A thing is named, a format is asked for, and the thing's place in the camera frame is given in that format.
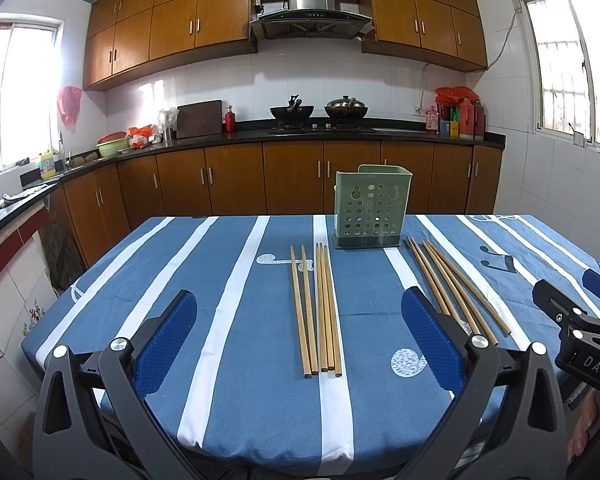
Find green perforated utensil holder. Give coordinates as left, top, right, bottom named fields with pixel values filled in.
left=334, top=164, right=413, bottom=249

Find pink packaged item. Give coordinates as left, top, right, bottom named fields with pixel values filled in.
left=425, top=105, right=439, bottom=136

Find red bottle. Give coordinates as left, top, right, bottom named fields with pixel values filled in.
left=224, top=104, right=236, bottom=133

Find red plastic bag on counter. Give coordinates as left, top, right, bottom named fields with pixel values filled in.
left=128, top=125, right=159, bottom=148

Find blue white striped tablecloth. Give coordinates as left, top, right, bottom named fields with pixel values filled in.
left=22, top=214, right=600, bottom=476

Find black lidded wok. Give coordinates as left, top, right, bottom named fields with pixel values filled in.
left=324, top=96, right=368, bottom=126

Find wooden lower cabinets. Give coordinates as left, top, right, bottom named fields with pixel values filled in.
left=50, top=140, right=504, bottom=266

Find red bag over thermoses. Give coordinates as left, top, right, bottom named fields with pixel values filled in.
left=434, top=86, right=479, bottom=106

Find window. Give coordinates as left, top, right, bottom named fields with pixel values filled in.
left=0, top=22, right=59, bottom=172
left=520, top=0, right=600, bottom=147

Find dark red thermos flask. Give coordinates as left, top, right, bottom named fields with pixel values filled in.
left=474, top=100, right=486, bottom=140

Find white wall cable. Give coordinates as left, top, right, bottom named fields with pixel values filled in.
left=417, top=6, right=524, bottom=117

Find black wok with ladle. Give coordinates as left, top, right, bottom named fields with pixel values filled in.
left=270, top=94, right=314, bottom=129

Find wooden chopstick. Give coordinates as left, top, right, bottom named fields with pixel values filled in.
left=290, top=247, right=312, bottom=378
left=415, top=242, right=480, bottom=335
left=318, top=243, right=335, bottom=370
left=427, top=243, right=512, bottom=336
left=301, top=245, right=318, bottom=375
left=424, top=242, right=498, bottom=346
left=314, top=243, right=328, bottom=373
left=324, top=245, right=342, bottom=377
left=407, top=237, right=456, bottom=316
left=424, top=244, right=477, bottom=332

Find black countertop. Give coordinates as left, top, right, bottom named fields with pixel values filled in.
left=0, top=118, right=506, bottom=232

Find dark wooden cutting board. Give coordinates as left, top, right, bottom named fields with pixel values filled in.
left=176, top=100, right=223, bottom=140

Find wooden cabinets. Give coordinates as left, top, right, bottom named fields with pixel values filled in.
left=50, top=140, right=504, bottom=266
left=83, top=0, right=488, bottom=90

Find steel range hood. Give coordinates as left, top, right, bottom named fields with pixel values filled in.
left=250, top=0, right=373, bottom=40

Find wooden upper cabinets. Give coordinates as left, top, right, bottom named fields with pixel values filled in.
left=83, top=0, right=488, bottom=90

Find right window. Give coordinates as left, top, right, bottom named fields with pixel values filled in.
left=520, top=0, right=600, bottom=147

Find colourful boxes on counter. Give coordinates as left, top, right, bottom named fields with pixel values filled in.
left=438, top=105, right=460, bottom=139

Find red plastic bag on wall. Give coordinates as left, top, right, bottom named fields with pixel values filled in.
left=57, top=86, right=83, bottom=133

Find green basin with red lid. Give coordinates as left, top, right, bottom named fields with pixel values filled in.
left=97, top=131, right=129, bottom=158

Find gas stove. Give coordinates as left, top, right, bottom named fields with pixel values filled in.
left=268, top=122, right=378, bottom=136

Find left window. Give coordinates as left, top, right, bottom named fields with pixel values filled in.
left=0, top=22, right=59, bottom=172

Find yellow dish soap bottle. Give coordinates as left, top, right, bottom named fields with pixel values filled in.
left=38, top=150, right=56, bottom=180

